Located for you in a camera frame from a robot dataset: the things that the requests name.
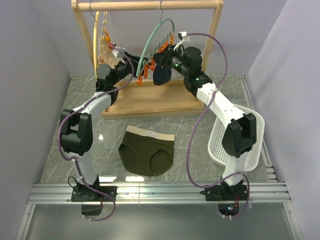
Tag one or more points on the end orange clip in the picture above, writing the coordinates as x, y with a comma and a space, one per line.
139, 80

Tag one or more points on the pink clip on yellow hanger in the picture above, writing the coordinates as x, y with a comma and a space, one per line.
101, 59

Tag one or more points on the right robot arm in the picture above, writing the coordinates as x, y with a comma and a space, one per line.
240, 128

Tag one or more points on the olive green underwear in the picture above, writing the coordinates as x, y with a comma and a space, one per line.
145, 152

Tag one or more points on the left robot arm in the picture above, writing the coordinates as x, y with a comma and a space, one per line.
75, 132

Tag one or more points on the aluminium mounting rail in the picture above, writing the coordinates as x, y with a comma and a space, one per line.
137, 190

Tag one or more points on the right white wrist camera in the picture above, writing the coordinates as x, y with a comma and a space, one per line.
183, 38

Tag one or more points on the white perforated plastic basket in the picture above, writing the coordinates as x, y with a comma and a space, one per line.
219, 155

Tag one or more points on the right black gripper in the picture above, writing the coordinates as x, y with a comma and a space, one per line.
166, 55

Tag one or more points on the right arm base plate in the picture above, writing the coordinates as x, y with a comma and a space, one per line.
225, 193

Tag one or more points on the navy blue underwear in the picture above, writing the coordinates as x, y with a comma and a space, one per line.
161, 76

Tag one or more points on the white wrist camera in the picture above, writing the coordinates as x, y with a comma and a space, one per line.
183, 38
117, 51

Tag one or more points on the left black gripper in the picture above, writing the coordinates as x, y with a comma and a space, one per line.
134, 59

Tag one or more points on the yellow plastic hanger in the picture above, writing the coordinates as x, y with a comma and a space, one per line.
96, 34

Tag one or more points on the orange clip on yellow hanger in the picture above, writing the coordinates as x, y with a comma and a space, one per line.
106, 37

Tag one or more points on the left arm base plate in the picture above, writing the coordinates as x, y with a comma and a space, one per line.
84, 194

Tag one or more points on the beige underwear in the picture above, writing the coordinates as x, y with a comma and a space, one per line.
104, 50

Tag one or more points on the wooden clothes rack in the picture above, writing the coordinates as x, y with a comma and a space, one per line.
146, 100

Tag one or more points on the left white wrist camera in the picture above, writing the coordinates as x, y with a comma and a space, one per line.
117, 51

